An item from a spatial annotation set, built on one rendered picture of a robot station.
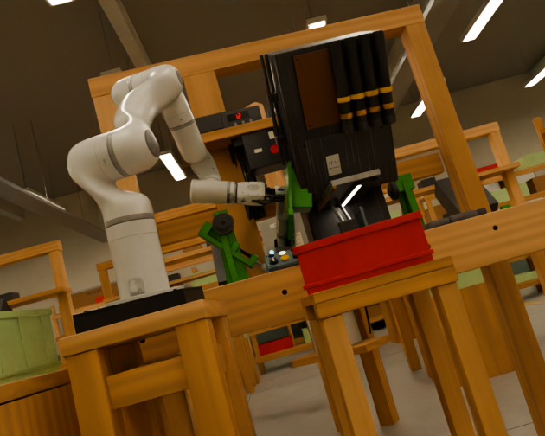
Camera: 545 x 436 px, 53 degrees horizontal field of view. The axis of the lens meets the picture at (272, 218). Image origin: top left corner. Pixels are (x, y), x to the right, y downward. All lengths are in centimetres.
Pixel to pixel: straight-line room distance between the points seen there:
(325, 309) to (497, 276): 128
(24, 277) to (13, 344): 1157
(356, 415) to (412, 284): 32
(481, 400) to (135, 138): 99
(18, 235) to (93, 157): 1187
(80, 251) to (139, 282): 1136
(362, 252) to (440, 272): 19
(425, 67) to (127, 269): 170
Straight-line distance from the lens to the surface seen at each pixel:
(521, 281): 966
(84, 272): 1258
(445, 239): 171
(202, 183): 195
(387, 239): 132
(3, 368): 145
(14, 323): 151
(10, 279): 1317
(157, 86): 165
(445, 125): 250
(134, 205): 134
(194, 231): 232
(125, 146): 135
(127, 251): 132
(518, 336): 245
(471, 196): 245
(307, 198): 189
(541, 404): 250
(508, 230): 179
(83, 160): 140
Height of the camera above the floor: 77
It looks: 10 degrees up
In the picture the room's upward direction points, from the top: 16 degrees counter-clockwise
